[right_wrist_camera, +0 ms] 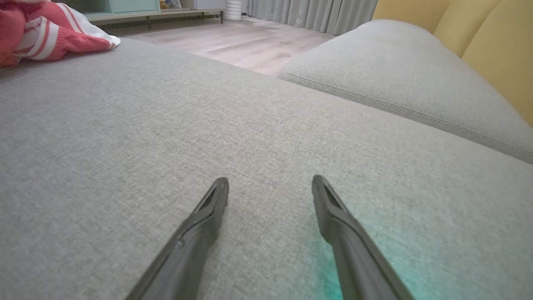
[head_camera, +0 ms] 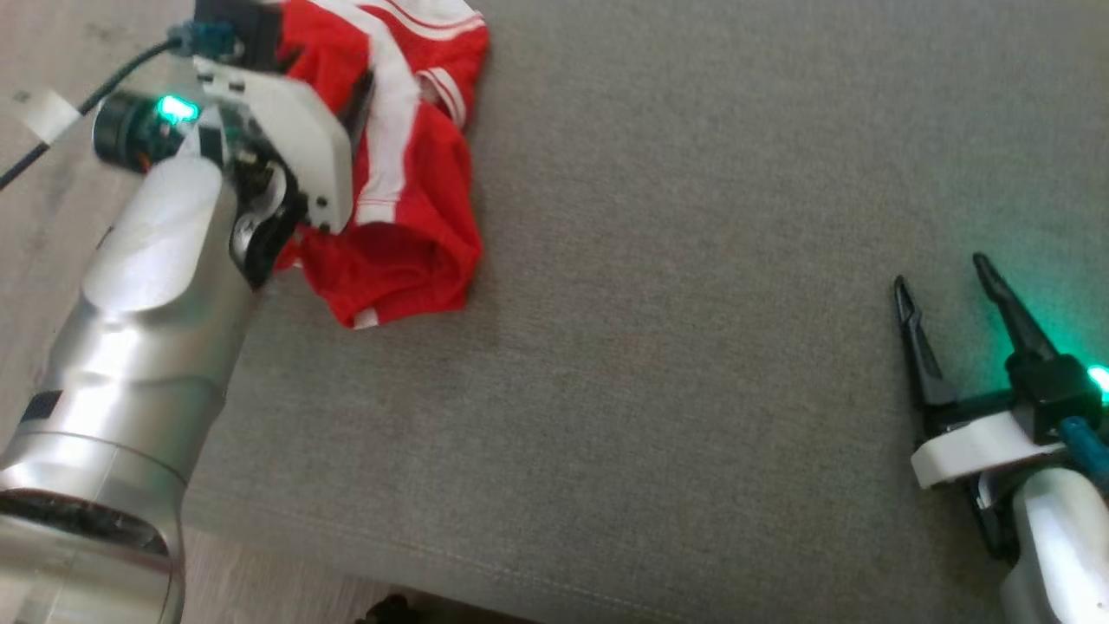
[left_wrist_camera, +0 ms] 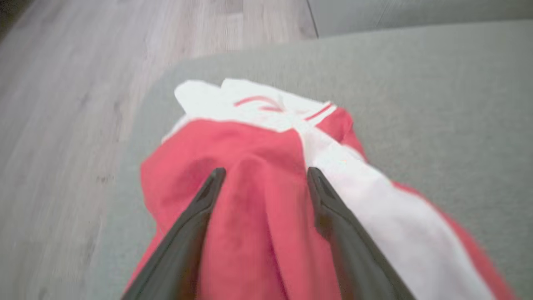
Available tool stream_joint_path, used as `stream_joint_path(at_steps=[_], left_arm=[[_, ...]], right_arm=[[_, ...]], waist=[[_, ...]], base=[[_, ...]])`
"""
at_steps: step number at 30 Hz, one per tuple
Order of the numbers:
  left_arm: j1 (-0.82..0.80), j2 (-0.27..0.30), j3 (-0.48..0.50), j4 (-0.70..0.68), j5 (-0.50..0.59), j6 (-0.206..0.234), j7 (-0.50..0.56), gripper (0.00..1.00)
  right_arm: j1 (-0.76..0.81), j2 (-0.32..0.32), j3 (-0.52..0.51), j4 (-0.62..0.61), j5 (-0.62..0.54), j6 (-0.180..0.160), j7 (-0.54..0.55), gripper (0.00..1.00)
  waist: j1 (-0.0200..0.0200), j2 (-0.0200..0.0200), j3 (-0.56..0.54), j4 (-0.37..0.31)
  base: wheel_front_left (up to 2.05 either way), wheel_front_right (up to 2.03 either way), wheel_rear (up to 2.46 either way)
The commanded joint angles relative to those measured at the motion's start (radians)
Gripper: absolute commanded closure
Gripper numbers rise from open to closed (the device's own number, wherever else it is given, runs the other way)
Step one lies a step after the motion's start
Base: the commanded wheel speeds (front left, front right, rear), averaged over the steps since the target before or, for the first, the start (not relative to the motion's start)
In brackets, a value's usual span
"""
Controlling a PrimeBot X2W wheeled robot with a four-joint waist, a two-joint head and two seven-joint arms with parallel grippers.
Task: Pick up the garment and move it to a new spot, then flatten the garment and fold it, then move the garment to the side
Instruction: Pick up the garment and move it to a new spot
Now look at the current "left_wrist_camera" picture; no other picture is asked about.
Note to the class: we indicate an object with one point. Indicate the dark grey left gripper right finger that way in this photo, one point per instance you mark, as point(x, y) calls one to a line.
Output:
point(354, 258)

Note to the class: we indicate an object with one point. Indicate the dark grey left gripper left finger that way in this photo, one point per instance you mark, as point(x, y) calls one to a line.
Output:
point(179, 254)

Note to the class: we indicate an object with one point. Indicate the red and white jersey shirt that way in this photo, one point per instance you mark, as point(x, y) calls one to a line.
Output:
point(258, 146)

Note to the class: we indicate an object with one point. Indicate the large grey sofa seat cushion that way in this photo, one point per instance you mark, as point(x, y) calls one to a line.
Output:
point(416, 83)

